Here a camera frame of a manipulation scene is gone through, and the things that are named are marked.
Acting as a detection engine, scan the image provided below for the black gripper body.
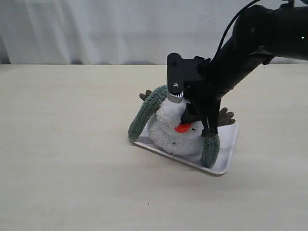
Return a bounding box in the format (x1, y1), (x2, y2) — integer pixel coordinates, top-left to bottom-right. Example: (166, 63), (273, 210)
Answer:
(184, 56), (221, 113)

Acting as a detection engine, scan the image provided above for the white rectangular plastic tray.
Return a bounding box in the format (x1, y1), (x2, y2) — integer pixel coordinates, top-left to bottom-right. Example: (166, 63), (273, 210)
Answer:
(133, 121), (239, 177)

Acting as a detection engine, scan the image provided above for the white plush snowman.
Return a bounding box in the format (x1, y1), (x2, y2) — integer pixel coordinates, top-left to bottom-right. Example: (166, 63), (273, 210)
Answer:
(138, 89), (236, 155)

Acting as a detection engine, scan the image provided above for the green fuzzy knitted scarf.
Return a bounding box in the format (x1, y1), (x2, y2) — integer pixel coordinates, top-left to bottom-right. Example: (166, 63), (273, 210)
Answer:
(128, 85), (221, 169)

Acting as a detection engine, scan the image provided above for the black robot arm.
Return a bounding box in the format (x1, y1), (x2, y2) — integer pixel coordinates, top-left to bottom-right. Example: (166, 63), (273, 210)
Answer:
(182, 5), (308, 137)

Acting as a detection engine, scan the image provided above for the white curtain backdrop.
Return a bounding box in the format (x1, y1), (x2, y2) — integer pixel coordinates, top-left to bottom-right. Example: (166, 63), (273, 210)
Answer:
(0, 0), (308, 65)

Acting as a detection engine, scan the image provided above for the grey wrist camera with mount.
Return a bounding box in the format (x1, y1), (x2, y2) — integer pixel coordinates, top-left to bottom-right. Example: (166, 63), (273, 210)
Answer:
(167, 52), (200, 104)

